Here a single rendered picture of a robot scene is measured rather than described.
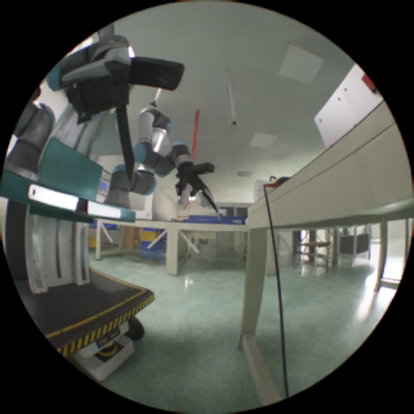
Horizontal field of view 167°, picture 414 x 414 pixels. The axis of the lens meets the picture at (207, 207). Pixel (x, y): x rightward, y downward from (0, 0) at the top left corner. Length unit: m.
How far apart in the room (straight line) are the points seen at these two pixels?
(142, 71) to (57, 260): 0.75
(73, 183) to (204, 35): 2.06
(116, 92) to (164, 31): 2.07
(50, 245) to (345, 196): 0.88
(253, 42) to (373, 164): 2.16
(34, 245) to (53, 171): 0.30
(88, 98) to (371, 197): 0.33
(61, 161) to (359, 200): 0.80
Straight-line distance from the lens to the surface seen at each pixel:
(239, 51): 2.27
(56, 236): 0.77
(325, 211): 0.22
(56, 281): 0.81
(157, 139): 0.89
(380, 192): 0.17
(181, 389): 0.71
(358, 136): 0.20
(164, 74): 0.23
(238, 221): 2.83
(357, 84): 0.28
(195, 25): 2.18
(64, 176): 0.69
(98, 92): 0.21
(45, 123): 0.56
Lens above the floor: 0.64
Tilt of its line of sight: 10 degrees up
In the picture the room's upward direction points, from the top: 2 degrees clockwise
